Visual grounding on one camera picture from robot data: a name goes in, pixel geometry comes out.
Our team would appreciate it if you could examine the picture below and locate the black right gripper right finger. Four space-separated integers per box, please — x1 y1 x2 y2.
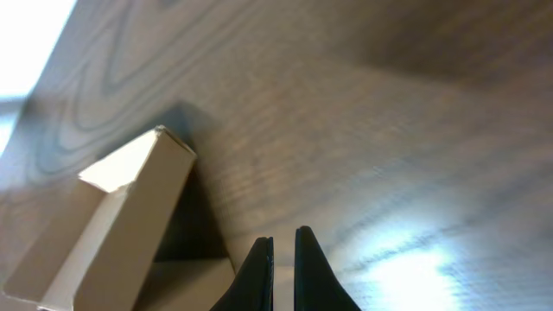
294 225 360 311

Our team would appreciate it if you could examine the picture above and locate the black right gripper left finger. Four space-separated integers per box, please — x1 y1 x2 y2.
210 237 274 311

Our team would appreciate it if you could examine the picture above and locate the cardboard box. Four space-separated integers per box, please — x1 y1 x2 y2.
3 126 234 311

